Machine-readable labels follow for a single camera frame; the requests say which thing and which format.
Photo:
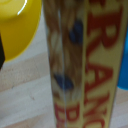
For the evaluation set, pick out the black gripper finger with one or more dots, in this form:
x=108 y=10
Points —
x=1 y=53

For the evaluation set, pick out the yellow plastic bowl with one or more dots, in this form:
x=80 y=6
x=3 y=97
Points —
x=16 y=26

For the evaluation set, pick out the yellow cereal bar box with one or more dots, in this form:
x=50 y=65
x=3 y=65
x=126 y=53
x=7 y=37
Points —
x=96 y=66

